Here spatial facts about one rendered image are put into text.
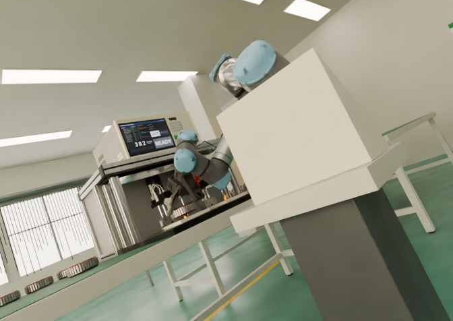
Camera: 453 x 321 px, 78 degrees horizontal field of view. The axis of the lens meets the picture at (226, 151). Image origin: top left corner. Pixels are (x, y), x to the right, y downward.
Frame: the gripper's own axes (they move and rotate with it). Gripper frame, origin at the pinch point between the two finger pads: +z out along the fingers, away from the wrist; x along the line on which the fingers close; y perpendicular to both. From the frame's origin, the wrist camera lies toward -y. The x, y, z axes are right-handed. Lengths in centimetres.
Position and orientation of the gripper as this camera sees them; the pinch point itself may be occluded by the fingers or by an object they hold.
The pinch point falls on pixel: (182, 211)
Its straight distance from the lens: 123.1
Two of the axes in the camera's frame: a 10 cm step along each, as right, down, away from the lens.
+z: -1.6, 9.0, 4.0
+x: -6.9, 1.8, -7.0
